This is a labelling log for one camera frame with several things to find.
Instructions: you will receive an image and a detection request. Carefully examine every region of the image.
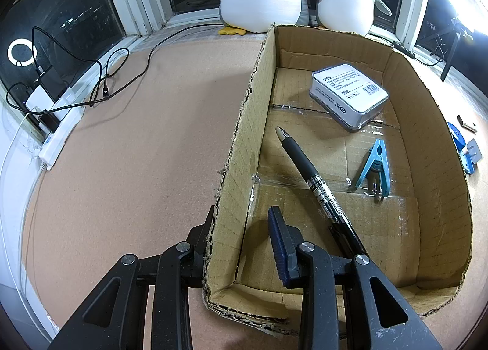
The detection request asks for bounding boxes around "black gel pen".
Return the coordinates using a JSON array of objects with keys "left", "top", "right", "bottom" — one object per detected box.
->
[{"left": 275, "top": 126, "right": 369, "bottom": 258}]

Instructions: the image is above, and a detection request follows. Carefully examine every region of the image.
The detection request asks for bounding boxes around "blue clothespin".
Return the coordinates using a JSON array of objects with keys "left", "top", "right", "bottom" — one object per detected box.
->
[{"left": 352, "top": 139, "right": 390, "bottom": 199}]

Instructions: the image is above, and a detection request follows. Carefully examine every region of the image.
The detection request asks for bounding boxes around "brown cardboard box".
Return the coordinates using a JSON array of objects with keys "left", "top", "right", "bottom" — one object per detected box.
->
[{"left": 203, "top": 26, "right": 472, "bottom": 334}]

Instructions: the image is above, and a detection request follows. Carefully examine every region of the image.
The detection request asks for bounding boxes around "silver tin box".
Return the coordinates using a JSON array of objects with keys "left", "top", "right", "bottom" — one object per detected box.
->
[{"left": 309, "top": 63, "right": 389, "bottom": 131}]

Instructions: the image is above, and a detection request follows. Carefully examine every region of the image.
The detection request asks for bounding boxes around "white power strip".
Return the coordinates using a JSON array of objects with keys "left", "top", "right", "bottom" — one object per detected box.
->
[{"left": 38, "top": 106, "right": 84, "bottom": 171}]

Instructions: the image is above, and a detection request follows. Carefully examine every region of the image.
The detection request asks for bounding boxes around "blue plastic card holder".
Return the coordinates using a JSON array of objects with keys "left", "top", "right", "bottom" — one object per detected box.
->
[{"left": 460, "top": 150, "right": 475, "bottom": 175}]

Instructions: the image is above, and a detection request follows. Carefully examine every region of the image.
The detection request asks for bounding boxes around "round blue tape measure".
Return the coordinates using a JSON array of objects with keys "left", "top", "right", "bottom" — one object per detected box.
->
[{"left": 447, "top": 122, "right": 466, "bottom": 152}]

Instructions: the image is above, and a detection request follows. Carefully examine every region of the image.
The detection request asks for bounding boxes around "small dark usb stick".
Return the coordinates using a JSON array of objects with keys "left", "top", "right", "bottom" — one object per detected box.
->
[{"left": 457, "top": 115, "right": 477, "bottom": 134}]

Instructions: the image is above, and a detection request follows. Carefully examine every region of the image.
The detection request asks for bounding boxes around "white charger brick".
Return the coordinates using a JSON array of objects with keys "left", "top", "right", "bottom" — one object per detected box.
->
[{"left": 26, "top": 85, "right": 54, "bottom": 112}]

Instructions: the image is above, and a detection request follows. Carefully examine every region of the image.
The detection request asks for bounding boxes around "black tripod stand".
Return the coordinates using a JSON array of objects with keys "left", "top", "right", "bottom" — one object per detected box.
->
[{"left": 423, "top": 16, "right": 474, "bottom": 82}]

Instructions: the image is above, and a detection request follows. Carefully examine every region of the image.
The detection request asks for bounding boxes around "black cable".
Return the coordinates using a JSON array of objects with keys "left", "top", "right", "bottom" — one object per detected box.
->
[{"left": 5, "top": 21, "right": 230, "bottom": 116}]

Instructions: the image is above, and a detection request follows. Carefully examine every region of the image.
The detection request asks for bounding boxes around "black inline cable switch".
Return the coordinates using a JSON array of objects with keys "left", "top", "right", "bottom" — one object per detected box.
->
[{"left": 392, "top": 41, "right": 415, "bottom": 59}]

